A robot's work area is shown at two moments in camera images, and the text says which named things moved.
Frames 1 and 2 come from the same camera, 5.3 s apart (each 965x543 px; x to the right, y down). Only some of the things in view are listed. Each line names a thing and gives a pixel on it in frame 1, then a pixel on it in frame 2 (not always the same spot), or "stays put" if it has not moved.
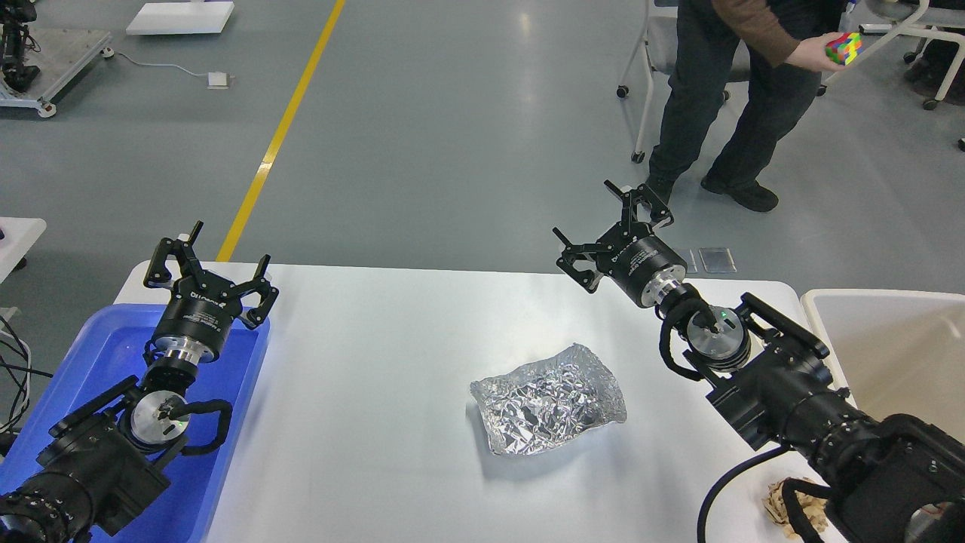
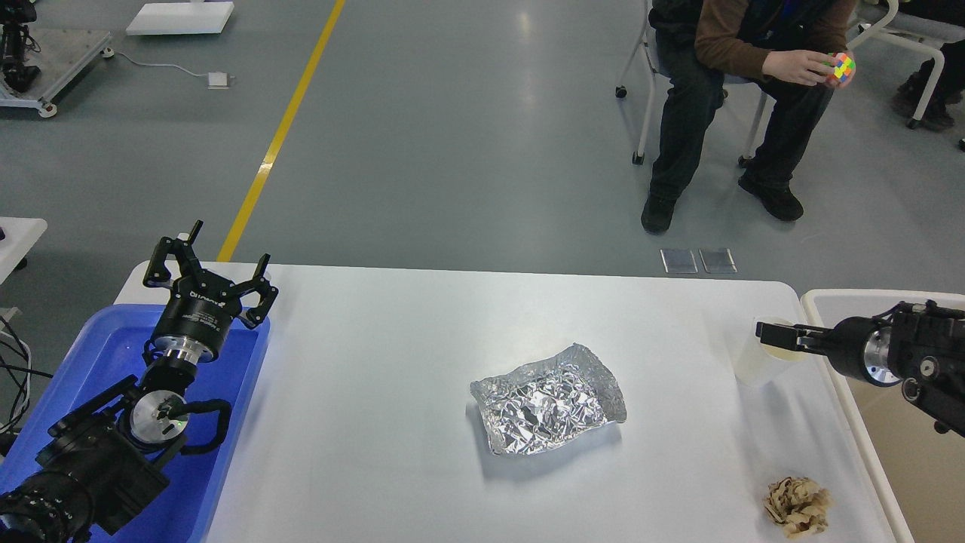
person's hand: (810, 53) → (798, 65)
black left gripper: (201, 311) stays put
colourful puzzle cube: (844, 49) → (843, 65)
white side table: (17, 235) stays put
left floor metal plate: (687, 256) stays put
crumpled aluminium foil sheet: (569, 394) stays put
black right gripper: (632, 255) → (856, 346)
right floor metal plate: (717, 259) stays put
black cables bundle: (15, 377) stays put
